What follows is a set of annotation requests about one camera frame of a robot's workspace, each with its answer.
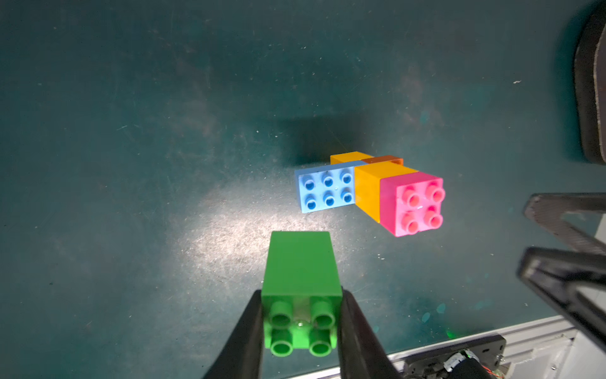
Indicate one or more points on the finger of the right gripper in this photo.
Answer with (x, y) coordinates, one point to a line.
(547, 210)
(557, 277)

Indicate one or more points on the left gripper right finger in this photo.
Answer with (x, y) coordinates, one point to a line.
(362, 341)

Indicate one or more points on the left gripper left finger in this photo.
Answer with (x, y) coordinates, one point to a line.
(242, 354)

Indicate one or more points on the green lego brick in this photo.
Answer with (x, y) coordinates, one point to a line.
(301, 294)

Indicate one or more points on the pink lego brick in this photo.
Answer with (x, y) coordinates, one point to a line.
(411, 203)

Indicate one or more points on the blue long lego brick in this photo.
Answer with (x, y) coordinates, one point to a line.
(326, 187)

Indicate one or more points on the yellow lego brick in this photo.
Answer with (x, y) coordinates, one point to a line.
(367, 184)
(348, 157)

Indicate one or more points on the orange lego brick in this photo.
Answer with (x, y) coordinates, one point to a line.
(381, 159)

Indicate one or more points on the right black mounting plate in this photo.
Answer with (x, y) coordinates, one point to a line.
(477, 358)

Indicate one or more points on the dark oval stand base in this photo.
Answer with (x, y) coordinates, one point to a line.
(589, 85)

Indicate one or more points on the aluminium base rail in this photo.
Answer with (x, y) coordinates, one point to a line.
(536, 349)

